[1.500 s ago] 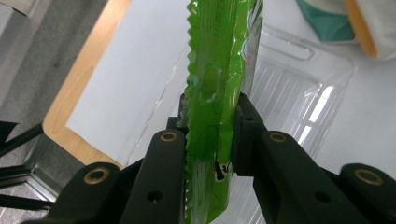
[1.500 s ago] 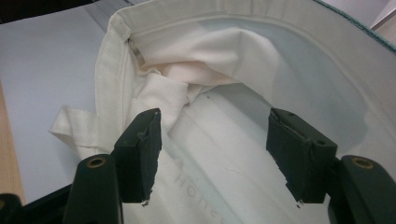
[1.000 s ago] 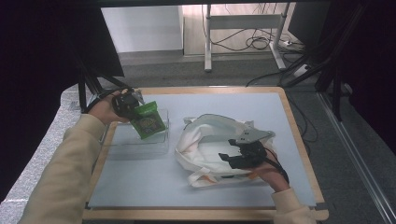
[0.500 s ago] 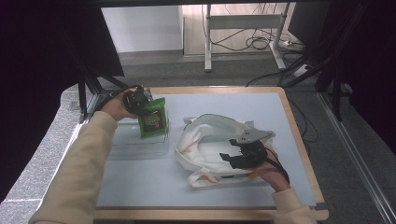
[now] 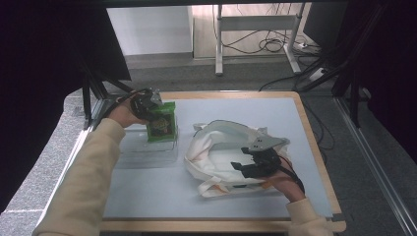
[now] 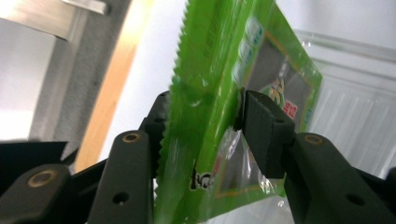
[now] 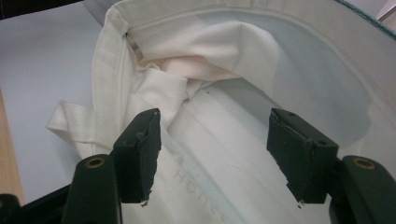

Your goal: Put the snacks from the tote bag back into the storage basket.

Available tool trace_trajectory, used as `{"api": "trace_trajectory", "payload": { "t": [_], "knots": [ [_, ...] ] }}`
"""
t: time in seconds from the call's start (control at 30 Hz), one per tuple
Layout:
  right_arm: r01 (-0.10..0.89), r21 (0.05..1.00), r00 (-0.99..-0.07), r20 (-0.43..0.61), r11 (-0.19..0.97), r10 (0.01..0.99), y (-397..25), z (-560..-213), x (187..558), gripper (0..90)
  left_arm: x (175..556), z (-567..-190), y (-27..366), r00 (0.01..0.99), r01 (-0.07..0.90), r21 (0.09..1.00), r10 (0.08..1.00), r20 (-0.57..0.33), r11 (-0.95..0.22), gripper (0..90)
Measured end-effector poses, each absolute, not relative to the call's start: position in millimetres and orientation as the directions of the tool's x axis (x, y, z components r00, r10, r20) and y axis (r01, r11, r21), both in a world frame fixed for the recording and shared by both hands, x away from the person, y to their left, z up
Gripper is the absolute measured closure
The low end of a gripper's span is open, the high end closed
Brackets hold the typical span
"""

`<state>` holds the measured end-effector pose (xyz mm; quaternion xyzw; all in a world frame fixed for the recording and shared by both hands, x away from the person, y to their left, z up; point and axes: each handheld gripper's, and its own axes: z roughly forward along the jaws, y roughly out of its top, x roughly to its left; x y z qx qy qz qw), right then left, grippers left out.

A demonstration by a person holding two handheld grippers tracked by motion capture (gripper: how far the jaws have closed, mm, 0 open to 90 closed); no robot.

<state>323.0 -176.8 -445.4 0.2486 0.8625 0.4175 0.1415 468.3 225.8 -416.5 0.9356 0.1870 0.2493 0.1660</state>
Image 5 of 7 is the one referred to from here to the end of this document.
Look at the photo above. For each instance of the aluminium rail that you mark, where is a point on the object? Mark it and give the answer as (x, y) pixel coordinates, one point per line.
(62, 183)
(377, 170)

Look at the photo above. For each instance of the person's right hand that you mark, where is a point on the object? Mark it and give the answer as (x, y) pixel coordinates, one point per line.
(285, 183)

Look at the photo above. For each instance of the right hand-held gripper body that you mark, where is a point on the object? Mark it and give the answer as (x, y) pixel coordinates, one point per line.
(267, 162)

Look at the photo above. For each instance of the pale blue table mat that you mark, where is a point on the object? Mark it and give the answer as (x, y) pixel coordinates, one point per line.
(229, 108)

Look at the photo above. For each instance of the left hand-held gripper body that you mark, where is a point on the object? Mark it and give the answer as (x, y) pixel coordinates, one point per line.
(142, 105)

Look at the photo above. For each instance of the black metal stand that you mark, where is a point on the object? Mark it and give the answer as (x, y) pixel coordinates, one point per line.
(87, 98)
(354, 82)

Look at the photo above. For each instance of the white panel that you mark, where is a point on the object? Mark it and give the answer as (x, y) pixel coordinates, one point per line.
(150, 29)

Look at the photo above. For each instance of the white patterned tote bag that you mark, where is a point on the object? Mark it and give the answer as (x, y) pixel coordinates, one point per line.
(213, 154)

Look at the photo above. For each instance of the black curtain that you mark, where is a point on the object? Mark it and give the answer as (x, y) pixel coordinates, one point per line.
(39, 82)
(393, 65)

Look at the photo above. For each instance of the white power strip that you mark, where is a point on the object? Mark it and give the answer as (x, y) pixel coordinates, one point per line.
(318, 74)

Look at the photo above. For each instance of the black corner clip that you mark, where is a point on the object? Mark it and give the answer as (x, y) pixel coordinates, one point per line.
(338, 217)

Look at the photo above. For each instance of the clear plastic box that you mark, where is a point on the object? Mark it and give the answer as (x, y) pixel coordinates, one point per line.
(157, 150)

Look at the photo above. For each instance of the green snack packet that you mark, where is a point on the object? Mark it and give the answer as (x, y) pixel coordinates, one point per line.
(162, 124)

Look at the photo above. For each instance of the white metal desk frame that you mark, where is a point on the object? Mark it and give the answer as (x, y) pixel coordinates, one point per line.
(255, 23)

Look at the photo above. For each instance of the person's left hand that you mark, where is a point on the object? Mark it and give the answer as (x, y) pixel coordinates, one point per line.
(123, 114)

